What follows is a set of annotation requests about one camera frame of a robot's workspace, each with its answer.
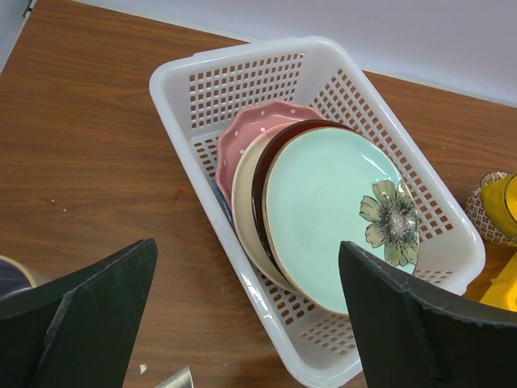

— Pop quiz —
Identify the dark bottom plate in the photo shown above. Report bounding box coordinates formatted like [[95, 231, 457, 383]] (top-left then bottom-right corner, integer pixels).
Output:
[[251, 119, 355, 279]]

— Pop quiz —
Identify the white plastic basket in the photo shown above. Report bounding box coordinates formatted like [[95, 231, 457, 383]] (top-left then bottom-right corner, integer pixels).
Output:
[[149, 36, 485, 387]]

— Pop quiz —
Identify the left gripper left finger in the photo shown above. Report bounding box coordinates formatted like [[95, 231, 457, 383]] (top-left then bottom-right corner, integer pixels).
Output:
[[1, 238, 158, 387]]

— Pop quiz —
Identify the cream pink floral plate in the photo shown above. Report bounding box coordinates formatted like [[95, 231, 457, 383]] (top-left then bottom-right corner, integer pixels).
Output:
[[231, 124, 298, 293]]

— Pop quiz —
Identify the woven coaster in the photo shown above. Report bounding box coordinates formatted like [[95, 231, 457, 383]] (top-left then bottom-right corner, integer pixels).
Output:
[[464, 171, 516, 247]]

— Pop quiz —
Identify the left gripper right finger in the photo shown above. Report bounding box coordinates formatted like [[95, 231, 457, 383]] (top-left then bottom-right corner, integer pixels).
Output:
[[338, 242, 516, 387]]

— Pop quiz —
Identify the pink beige mug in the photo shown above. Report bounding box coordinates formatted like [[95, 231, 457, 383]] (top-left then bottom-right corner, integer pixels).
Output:
[[0, 255, 36, 299]]

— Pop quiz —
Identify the pale green bottom plate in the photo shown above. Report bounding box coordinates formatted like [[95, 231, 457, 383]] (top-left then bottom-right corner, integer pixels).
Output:
[[263, 127, 419, 314]]

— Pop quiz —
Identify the pink polka dot plate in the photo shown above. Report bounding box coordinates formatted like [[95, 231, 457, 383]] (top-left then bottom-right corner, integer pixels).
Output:
[[216, 100, 325, 205]]

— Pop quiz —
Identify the yellow mug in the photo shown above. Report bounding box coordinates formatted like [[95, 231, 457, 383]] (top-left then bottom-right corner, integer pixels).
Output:
[[481, 172, 516, 240]]

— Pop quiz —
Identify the blue polka dot plate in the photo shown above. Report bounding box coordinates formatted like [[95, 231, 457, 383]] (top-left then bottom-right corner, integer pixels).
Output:
[[213, 183, 233, 225]]

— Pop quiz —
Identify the yellow plastic tray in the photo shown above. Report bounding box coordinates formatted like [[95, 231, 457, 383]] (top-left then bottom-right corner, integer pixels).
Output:
[[480, 254, 517, 312]]

